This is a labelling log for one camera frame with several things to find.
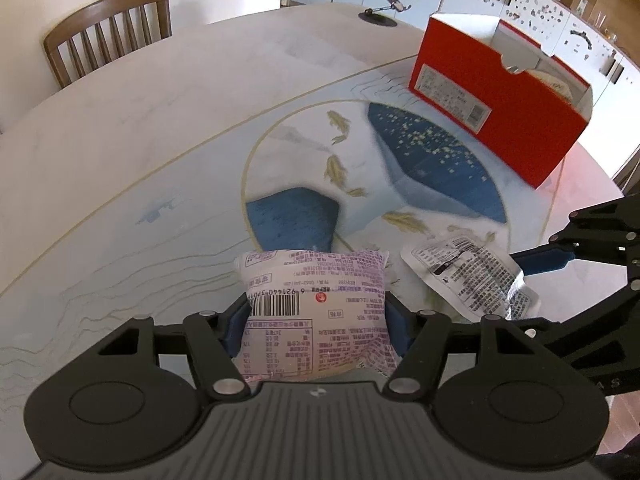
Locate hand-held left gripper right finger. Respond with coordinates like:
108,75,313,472
382,294,544,399

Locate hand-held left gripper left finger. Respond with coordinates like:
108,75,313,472
97,296,251,399

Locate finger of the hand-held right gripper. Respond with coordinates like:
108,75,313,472
510,198,640,277
517,262,640,361

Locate white printed pouch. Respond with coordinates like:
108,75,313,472
400,230,542,324

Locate pink printed packet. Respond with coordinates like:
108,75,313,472
234,249,401,381

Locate red cardboard box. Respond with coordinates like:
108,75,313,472
407,12,595,190

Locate white marble desktop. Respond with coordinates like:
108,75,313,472
0,2,627,463

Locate brown wooden chair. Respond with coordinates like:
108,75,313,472
42,0,173,90
612,144,640,197

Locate white cabinets with stickers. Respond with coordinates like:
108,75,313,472
440,0,640,113

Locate grey phone stand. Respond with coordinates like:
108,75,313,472
358,0,414,27

